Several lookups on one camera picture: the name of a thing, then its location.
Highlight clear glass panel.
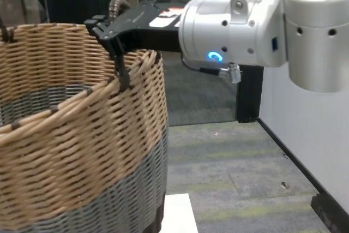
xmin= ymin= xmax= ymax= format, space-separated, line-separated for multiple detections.
xmin=162 ymin=52 xmax=240 ymax=127

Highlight black metal post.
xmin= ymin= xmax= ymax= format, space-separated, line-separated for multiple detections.
xmin=236 ymin=63 xmax=264 ymax=124

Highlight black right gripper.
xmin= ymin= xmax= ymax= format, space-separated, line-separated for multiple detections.
xmin=83 ymin=1 xmax=186 ymax=57

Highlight tan grey woven laundry basket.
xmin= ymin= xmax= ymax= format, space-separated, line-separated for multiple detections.
xmin=0 ymin=0 xmax=169 ymax=233

